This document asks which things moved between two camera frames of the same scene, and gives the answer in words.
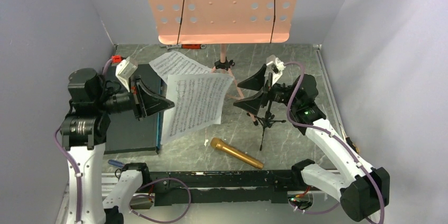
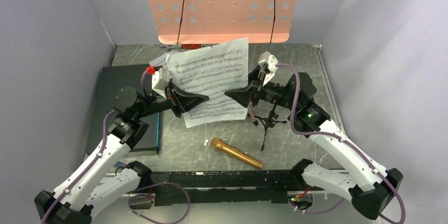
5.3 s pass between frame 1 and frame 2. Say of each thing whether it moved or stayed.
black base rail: stayed
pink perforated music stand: stayed
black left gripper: moved
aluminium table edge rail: stayed
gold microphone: stayed
